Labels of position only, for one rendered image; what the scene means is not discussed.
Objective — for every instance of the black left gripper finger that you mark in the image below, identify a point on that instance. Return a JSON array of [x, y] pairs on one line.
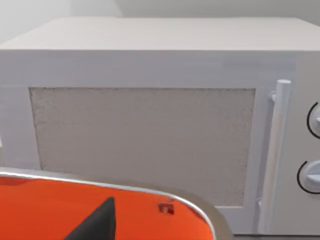
[[100, 222]]

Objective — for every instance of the orange can with silver rim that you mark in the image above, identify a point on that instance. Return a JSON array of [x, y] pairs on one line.
[[50, 210]]

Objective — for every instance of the pale microwave door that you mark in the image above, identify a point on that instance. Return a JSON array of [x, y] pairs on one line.
[[142, 140]]

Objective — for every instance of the pale microwave oven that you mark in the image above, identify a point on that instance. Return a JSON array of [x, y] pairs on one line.
[[160, 62]]

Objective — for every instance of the white microwave knob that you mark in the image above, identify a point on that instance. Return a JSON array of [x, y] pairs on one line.
[[315, 119], [310, 177]]

